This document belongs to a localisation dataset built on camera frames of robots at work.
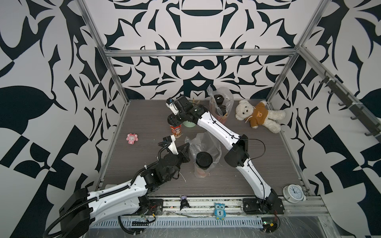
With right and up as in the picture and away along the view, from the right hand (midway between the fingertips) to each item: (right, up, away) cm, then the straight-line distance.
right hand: (172, 114), depth 88 cm
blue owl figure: (+24, -46, -17) cm, 55 cm away
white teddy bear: (+57, 0, +14) cm, 59 cm away
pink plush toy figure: (-27, -15, +7) cm, 31 cm away
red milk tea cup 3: (+25, +1, +3) cm, 25 cm away
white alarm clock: (+62, -40, -13) cm, 75 cm away
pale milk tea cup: (+17, -22, -16) cm, 32 cm away
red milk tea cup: (+2, -11, +4) cm, 11 cm away
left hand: (+9, -14, -14) cm, 22 cm away
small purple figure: (+7, -44, -14) cm, 46 cm away
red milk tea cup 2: (+29, +10, +9) cm, 32 cm away
